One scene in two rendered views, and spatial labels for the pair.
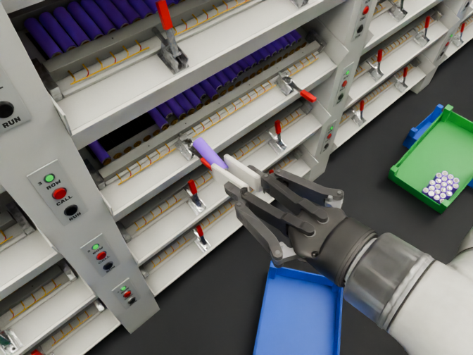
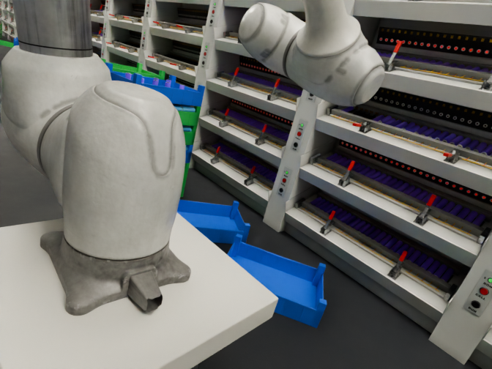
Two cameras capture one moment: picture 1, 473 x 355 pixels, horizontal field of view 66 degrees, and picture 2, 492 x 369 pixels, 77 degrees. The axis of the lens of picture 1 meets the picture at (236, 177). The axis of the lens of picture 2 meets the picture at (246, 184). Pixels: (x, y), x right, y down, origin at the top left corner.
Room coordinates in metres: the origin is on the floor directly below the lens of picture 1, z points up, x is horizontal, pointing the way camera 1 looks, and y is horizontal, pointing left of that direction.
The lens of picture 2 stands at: (0.04, -0.93, 0.57)
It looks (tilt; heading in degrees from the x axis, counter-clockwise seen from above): 19 degrees down; 85
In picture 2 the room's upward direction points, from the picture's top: 15 degrees clockwise
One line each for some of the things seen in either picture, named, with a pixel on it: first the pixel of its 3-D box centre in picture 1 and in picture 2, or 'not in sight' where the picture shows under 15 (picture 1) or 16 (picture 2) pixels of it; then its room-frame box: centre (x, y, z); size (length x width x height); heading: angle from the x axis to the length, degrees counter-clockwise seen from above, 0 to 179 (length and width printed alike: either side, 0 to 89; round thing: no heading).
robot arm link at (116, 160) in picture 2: not in sight; (124, 162); (-0.10, -0.50, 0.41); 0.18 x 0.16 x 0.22; 142
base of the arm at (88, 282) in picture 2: not in sight; (123, 252); (-0.08, -0.52, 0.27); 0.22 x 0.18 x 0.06; 132
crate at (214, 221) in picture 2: not in sight; (203, 217); (0.01, 0.11, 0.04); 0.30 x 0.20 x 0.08; 15
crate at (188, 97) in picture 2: not in sight; (156, 86); (-0.28, 0.28, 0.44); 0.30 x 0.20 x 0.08; 51
